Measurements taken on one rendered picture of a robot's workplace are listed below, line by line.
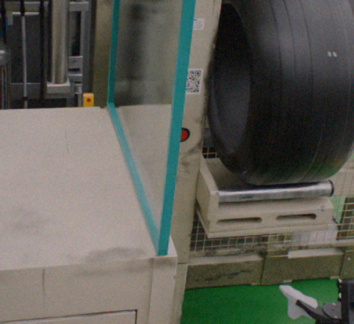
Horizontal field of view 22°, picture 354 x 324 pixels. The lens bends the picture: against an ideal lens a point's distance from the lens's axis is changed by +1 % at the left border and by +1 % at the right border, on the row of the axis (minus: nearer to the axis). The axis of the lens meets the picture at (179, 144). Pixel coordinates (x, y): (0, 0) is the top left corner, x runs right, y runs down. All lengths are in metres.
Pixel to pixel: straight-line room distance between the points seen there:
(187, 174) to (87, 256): 0.89
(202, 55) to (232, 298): 1.44
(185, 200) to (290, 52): 0.57
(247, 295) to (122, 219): 1.87
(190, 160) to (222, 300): 1.15
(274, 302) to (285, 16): 1.57
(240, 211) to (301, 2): 0.59
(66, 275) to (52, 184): 0.25
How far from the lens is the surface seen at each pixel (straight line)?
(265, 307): 3.53
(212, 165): 2.77
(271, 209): 2.52
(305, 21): 2.26
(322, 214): 2.58
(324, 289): 3.67
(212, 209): 2.43
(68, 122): 2.02
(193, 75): 2.33
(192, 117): 2.39
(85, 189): 1.81
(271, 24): 2.24
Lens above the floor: 2.30
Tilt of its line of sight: 31 degrees down
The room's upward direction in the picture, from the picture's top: 6 degrees clockwise
